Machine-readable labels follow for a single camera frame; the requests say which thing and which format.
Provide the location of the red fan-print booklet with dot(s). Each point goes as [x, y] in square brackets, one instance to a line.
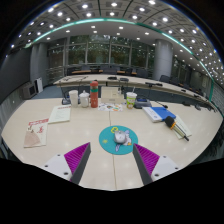
[36, 133]

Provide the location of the cream paper booklet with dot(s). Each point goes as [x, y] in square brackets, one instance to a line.
[60, 114]

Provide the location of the dark office chairs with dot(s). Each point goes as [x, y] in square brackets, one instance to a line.
[110, 70]

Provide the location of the black handheld microphone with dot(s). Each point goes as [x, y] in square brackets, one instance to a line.
[170, 122]

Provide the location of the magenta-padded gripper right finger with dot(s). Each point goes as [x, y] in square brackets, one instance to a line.
[148, 158]

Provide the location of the black gooseneck desk microphone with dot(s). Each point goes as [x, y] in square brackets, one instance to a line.
[65, 101]

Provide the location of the silver computer mouse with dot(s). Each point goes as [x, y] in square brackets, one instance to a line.
[119, 136]

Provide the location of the green-printed paper cup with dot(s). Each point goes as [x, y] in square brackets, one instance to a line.
[131, 100]

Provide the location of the white standing appliance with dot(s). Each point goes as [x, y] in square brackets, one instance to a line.
[39, 85]

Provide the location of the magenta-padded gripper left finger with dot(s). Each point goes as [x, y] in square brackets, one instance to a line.
[77, 156]

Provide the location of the blue and white book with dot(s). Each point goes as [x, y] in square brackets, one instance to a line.
[158, 114]

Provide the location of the grey desk microphone base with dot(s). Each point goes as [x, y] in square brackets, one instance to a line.
[142, 103]

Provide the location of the colourful printed leaflet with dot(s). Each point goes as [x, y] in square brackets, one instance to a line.
[110, 107]

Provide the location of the ceiling lights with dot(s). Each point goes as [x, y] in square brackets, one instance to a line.
[114, 4]

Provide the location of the round teal mouse pad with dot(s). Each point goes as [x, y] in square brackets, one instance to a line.
[108, 145]

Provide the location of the white cardboard box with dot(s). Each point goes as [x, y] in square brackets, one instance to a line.
[111, 95]

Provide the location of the red bottle with green band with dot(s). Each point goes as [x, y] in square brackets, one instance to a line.
[94, 95]

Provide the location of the long curved conference table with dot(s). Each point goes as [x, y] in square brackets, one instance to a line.
[100, 80]

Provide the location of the white paper cup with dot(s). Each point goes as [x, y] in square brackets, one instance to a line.
[73, 99]

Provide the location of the grey floor cabinet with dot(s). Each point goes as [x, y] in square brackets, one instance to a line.
[29, 90]

